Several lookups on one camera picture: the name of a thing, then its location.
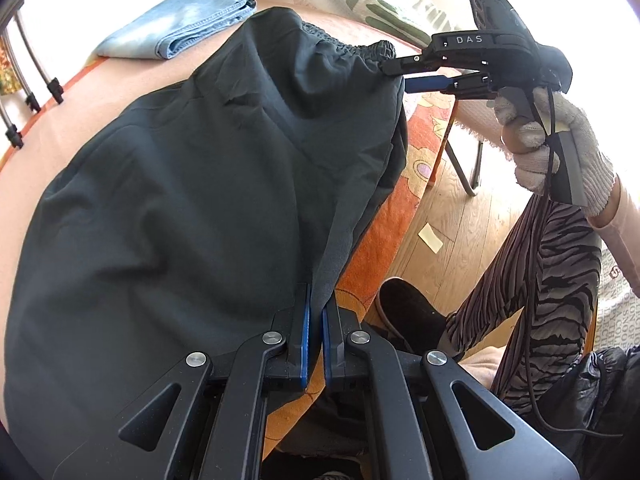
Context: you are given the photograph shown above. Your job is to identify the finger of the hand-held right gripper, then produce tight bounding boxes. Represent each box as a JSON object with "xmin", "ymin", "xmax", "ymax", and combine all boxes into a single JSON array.
[
  {"xmin": 381, "ymin": 51, "xmax": 443, "ymax": 78},
  {"xmin": 403, "ymin": 72, "xmax": 493, "ymax": 101}
]

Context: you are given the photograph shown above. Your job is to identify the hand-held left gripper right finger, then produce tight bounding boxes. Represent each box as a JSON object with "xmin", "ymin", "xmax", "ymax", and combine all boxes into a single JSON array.
[{"xmin": 321, "ymin": 302, "xmax": 581, "ymax": 480}]

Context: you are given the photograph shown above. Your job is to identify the black shiny cloth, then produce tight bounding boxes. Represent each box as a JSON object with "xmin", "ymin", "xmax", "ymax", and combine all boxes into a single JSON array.
[{"xmin": 535, "ymin": 345, "xmax": 640, "ymax": 480}]

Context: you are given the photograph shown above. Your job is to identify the yellow paper note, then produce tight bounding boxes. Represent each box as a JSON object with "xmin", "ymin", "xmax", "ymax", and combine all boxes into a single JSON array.
[{"xmin": 419, "ymin": 225, "xmax": 444, "ymax": 253}]

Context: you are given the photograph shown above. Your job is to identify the folded blue jeans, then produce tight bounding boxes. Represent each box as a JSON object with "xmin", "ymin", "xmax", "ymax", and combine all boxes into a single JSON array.
[{"xmin": 92, "ymin": 0, "xmax": 258, "ymax": 61}]

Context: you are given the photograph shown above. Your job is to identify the white printed cloth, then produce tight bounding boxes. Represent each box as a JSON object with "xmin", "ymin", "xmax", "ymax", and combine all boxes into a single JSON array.
[{"xmin": 592, "ymin": 247, "xmax": 640, "ymax": 351}]

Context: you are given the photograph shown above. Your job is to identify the dark slipper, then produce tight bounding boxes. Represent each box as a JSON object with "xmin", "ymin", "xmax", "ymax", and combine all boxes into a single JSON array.
[{"xmin": 376, "ymin": 278, "xmax": 451, "ymax": 356}]

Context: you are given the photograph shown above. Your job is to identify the white fringed cover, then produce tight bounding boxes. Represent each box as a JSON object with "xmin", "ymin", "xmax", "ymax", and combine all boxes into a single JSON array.
[{"xmin": 300, "ymin": 0, "xmax": 640, "ymax": 153}]

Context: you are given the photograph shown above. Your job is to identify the black pants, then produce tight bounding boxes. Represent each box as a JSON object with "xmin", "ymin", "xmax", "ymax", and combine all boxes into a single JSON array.
[{"xmin": 2, "ymin": 6, "xmax": 408, "ymax": 480}]

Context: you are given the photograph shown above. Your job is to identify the pink cloth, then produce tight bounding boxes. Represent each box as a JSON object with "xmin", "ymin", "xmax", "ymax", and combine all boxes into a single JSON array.
[{"xmin": 452, "ymin": 342, "xmax": 521, "ymax": 401}]

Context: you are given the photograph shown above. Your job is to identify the person's right forearm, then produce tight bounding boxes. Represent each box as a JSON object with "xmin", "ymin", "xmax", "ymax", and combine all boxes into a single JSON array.
[{"xmin": 587, "ymin": 175, "xmax": 640, "ymax": 298}]

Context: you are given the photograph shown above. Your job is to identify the folded metal frame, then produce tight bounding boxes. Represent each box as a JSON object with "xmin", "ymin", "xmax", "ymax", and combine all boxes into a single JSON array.
[{"xmin": 0, "ymin": 7, "xmax": 66, "ymax": 150}]

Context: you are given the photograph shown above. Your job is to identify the metal furniture leg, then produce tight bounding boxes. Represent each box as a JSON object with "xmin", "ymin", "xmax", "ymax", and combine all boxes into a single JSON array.
[{"xmin": 432, "ymin": 102, "xmax": 483, "ymax": 198}]

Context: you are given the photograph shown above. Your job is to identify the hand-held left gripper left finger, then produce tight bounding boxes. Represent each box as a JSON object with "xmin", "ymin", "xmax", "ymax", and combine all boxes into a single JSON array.
[{"xmin": 116, "ymin": 282, "xmax": 313, "ymax": 480}]

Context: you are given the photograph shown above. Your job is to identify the black cable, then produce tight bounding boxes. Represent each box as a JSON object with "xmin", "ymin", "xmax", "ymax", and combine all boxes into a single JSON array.
[{"xmin": 525, "ymin": 85, "xmax": 626, "ymax": 436}]

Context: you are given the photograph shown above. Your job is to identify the person's leg in striped trousers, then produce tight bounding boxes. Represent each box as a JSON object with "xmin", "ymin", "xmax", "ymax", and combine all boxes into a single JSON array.
[{"xmin": 435, "ymin": 195, "xmax": 603, "ymax": 411}]

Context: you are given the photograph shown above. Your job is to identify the person's right hand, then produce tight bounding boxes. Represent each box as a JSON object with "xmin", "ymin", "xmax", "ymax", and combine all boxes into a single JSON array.
[{"xmin": 486, "ymin": 85, "xmax": 616, "ymax": 218}]

